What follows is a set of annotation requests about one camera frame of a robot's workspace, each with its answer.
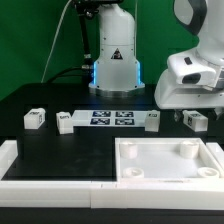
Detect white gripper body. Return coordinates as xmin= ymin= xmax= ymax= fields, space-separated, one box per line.
xmin=154 ymin=49 xmax=224 ymax=109

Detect white square tabletop tray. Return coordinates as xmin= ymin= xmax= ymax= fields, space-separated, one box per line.
xmin=115 ymin=138 xmax=224 ymax=181

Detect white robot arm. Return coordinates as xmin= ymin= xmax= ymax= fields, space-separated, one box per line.
xmin=89 ymin=0 xmax=224 ymax=110

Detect white U-shaped obstacle fence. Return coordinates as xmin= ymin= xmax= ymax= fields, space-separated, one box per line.
xmin=0 ymin=140 xmax=224 ymax=210

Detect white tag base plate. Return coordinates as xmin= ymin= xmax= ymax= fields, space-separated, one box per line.
xmin=72 ymin=110 xmax=146 ymax=127

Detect black cable bundle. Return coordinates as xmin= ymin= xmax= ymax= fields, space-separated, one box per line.
xmin=44 ymin=0 xmax=101 ymax=84

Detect white cable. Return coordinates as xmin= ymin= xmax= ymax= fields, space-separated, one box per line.
xmin=40 ymin=0 xmax=73 ymax=84

